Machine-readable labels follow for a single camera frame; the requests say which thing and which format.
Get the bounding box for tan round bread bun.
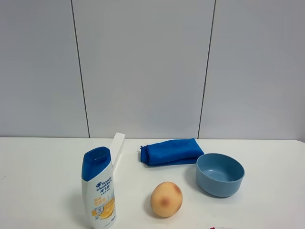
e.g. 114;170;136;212
151;182;183;217

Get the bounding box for folded blue cloth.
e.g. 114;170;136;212
140;138;204;167

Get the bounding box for white rectangular block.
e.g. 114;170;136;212
109;133;125;171

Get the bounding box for white blue shampoo bottle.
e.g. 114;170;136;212
81;146;116;229

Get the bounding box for blue plastic bowl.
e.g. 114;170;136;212
196;153;245;198

